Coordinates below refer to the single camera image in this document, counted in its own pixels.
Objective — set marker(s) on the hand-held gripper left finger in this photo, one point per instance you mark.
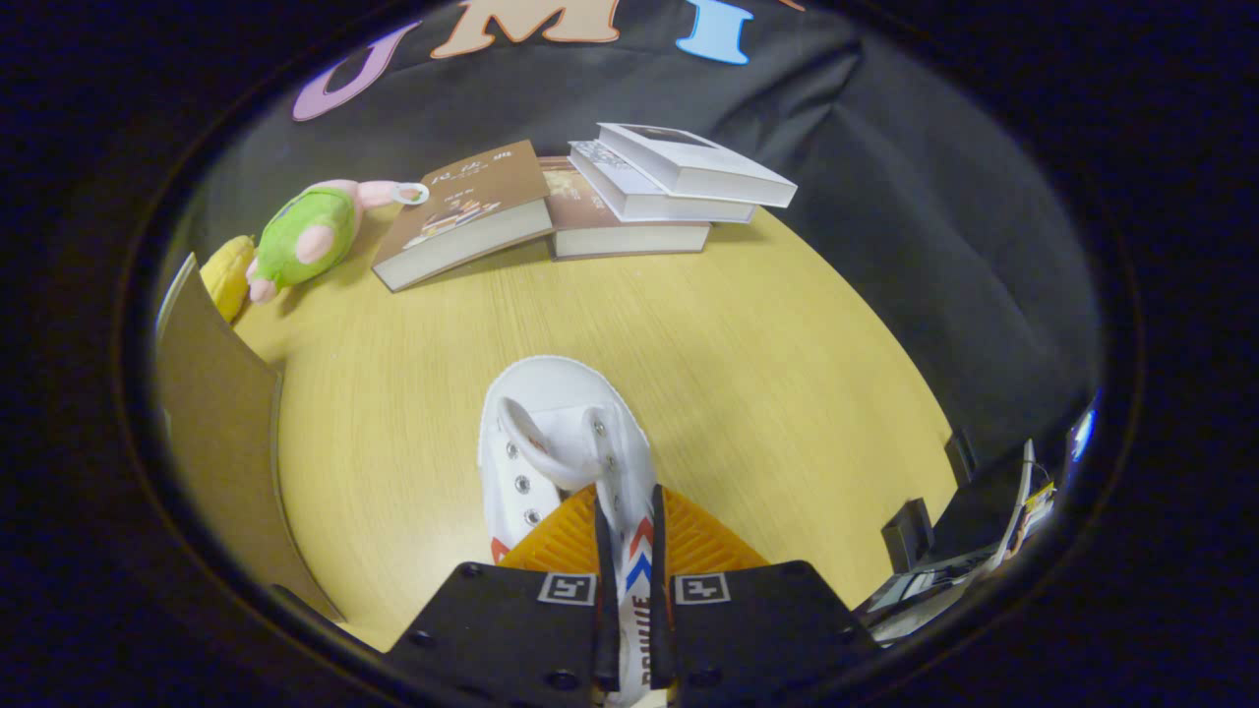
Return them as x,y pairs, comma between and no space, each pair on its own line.
502,639

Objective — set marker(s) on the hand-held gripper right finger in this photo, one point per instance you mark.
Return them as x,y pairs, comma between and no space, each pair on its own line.
767,639

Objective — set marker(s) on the white canvas shoe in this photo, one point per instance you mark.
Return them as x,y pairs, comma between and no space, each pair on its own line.
551,403

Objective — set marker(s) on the beige fabric storage box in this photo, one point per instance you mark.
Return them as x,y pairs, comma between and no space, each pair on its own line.
221,442

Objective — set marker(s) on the small black box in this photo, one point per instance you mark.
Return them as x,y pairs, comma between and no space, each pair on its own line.
907,536

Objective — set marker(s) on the dark flat device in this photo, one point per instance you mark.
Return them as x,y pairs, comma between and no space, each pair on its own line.
974,521

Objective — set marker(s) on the brown book under white books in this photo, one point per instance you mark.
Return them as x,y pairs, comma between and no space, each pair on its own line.
629,239

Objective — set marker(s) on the brown book with illustrated cover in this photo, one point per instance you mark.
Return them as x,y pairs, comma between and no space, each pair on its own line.
462,206

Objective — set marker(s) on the white book with patterned cover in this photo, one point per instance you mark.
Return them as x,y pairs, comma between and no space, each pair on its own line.
659,206

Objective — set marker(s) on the green and pink plush toy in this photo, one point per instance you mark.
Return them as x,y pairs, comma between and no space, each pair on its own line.
310,236

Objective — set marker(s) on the yellow plush toy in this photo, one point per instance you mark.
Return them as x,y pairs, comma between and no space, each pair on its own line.
228,275

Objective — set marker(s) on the black backdrop cloth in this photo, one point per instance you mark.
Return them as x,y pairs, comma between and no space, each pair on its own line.
934,197

